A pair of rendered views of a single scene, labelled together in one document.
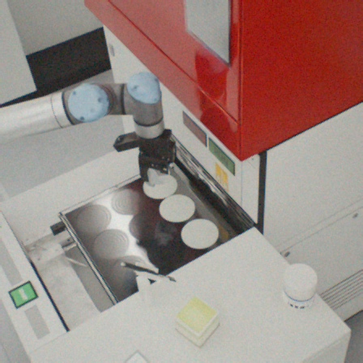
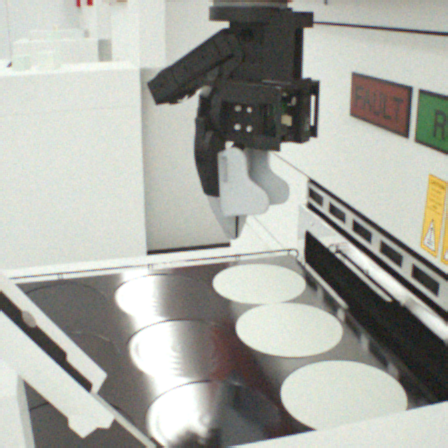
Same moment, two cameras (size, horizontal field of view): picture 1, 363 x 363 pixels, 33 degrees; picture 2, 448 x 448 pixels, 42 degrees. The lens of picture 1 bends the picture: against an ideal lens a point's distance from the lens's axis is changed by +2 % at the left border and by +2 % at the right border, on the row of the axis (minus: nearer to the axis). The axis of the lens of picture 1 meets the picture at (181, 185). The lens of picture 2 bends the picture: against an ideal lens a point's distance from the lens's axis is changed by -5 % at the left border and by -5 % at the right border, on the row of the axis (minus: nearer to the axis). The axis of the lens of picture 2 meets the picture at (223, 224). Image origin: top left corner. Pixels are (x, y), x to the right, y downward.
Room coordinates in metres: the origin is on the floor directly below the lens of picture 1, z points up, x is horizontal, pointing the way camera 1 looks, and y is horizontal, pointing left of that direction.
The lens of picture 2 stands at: (0.59, -0.02, 1.19)
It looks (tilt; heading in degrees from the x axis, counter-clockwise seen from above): 20 degrees down; 12
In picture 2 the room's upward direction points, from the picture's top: straight up
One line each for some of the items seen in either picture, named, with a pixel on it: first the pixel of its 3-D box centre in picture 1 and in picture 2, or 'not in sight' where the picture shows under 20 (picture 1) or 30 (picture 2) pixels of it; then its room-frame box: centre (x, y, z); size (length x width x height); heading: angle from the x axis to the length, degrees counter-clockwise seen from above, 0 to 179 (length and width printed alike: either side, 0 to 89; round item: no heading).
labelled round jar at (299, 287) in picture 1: (299, 288); not in sight; (0.72, -0.24, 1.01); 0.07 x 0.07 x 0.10
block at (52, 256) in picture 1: (49, 258); not in sight; (0.97, 0.37, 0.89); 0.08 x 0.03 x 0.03; 117
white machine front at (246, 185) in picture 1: (175, 123); (330, 150); (1.31, 0.00, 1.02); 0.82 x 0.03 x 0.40; 27
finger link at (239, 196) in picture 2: (155, 179); (241, 198); (1.09, 0.07, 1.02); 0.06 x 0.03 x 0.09; 67
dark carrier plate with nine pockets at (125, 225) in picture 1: (146, 226); (182, 348); (1.04, 0.11, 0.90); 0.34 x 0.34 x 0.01; 27
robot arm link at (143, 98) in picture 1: (144, 98); not in sight; (1.11, 0.06, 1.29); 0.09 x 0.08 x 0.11; 82
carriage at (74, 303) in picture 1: (62, 283); not in sight; (0.90, 0.34, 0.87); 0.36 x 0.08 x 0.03; 27
